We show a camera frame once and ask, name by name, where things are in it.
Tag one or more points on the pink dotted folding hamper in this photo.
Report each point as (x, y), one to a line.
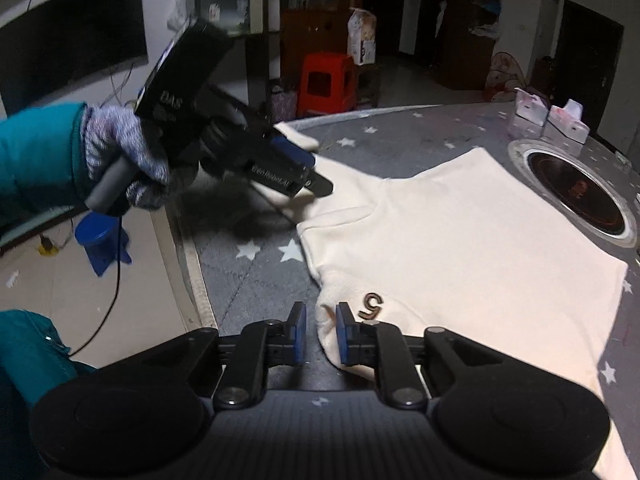
(502, 77)

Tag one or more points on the person's left hand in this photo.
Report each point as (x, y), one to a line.
(117, 130)

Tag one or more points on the person's left forearm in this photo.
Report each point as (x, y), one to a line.
(35, 160)

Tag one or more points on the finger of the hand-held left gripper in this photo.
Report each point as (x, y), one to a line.
(292, 152)
(320, 186)

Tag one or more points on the black wall television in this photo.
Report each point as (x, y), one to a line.
(70, 35)

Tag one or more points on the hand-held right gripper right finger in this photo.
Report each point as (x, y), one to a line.
(343, 337)

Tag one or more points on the brown wooden cabinet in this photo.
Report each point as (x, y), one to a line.
(312, 10)

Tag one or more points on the open pink white box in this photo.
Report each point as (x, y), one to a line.
(529, 107)

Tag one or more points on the dark door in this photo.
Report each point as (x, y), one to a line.
(587, 60)

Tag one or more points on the pink white tissue box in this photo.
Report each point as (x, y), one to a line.
(569, 122)

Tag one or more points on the cream sweater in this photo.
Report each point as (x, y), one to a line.
(450, 240)

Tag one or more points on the red plastic stool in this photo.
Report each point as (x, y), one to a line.
(325, 82)

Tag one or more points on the blue plastic stand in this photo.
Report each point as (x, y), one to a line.
(102, 240)

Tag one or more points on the grey star-printed tablecloth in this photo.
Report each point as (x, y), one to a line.
(240, 275)

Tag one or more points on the round built-in induction cooker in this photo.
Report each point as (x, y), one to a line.
(575, 190)

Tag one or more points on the dark patterned bag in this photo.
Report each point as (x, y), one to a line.
(283, 102)

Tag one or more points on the person's teal jacket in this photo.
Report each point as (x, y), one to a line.
(30, 390)

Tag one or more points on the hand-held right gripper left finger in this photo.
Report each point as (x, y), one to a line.
(299, 335)

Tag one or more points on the dark open bookshelf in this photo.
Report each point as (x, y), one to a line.
(470, 25)

